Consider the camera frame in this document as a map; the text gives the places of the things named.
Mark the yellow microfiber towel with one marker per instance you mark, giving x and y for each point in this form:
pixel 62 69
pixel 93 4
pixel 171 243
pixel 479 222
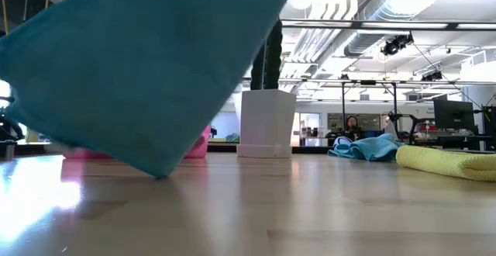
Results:
pixel 445 163

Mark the small light blue towel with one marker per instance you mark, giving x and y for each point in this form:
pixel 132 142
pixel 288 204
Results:
pixel 368 149

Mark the black computer monitor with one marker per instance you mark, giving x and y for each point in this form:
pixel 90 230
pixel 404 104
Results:
pixel 453 114

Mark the large teal microfiber towel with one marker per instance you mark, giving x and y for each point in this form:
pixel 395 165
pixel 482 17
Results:
pixel 135 73

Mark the black ceiling spotlight cluster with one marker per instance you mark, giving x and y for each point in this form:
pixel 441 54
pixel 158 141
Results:
pixel 432 76
pixel 395 44

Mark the dark green cactus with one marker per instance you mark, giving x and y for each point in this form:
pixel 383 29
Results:
pixel 273 58

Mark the pink plastic bin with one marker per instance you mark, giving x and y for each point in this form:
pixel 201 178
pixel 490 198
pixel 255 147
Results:
pixel 199 147

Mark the long ceiling light bar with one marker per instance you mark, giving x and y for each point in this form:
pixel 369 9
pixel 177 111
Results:
pixel 407 25

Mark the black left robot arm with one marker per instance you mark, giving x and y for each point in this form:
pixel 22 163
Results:
pixel 7 130

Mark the silver ventilation duct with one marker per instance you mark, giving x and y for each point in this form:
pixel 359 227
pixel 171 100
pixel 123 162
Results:
pixel 387 11

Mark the black background stand frame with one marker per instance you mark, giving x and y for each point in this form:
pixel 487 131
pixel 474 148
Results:
pixel 394 104

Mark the white hexagonal plant pot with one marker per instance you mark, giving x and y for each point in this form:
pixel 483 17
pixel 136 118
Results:
pixel 267 124

